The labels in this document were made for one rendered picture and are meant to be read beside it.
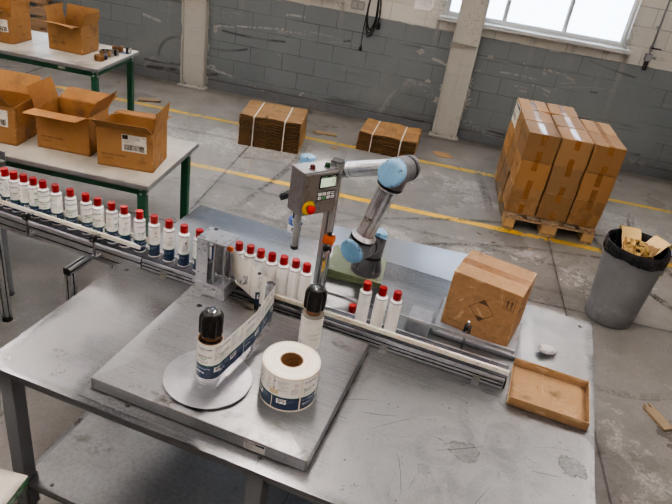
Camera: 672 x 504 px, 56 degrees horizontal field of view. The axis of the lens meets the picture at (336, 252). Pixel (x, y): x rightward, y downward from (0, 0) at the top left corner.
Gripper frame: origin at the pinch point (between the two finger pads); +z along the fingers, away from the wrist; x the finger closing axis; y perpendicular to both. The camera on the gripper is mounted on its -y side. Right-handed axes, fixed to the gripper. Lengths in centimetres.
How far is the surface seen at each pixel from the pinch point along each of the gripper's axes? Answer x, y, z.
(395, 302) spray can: -57, 55, -5
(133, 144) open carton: 62, -114, 6
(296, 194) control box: -47, 8, -37
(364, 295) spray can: -56, 42, -3
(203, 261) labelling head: -59, -25, -4
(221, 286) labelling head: -59, -16, 6
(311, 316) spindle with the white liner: -82, 26, -7
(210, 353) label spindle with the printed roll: -111, -2, -3
